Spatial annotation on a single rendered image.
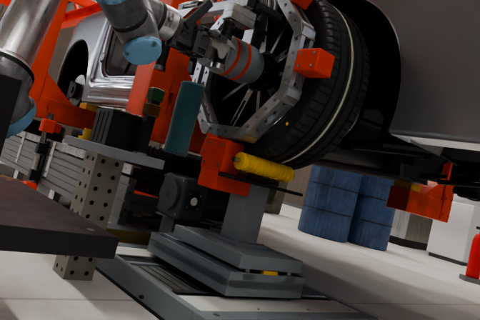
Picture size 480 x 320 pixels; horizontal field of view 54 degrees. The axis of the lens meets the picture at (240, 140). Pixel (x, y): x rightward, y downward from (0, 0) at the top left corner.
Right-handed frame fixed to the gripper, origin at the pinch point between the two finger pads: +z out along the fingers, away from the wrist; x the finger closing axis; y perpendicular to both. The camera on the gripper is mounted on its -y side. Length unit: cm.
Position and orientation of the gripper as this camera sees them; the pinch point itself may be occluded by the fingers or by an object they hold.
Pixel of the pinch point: (228, 46)
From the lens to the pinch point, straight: 142.6
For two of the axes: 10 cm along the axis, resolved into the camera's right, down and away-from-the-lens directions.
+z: 7.3, 2.4, 6.4
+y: -2.5, 9.6, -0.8
